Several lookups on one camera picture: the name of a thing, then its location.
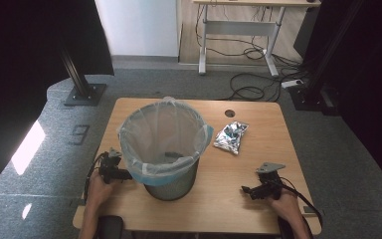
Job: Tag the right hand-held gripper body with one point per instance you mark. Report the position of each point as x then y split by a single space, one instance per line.
270 181

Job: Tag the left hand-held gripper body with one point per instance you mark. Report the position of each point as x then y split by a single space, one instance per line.
107 164

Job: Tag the person's left hand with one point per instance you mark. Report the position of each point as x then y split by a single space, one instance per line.
98 190

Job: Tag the person's right hand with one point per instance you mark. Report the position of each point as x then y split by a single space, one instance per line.
286 206

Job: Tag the grey tape piece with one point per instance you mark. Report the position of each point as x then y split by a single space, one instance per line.
309 209

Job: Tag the black mesh trash bin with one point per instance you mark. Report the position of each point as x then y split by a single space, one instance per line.
173 186

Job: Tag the bin with plastic liner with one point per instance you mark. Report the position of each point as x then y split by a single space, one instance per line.
164 139

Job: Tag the dark item in bin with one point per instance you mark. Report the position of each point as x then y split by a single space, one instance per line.
173 154

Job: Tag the silver foil packet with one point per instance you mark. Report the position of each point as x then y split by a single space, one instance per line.
230 137

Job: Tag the black metal stand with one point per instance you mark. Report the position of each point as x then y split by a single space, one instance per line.
315 83
81 83

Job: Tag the white power strip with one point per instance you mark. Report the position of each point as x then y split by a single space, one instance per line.
291 83

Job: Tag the black curtain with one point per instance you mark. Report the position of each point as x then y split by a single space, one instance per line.
30 49
371 83

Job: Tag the white-framed wooden desk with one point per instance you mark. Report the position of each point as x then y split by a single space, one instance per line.
242 28

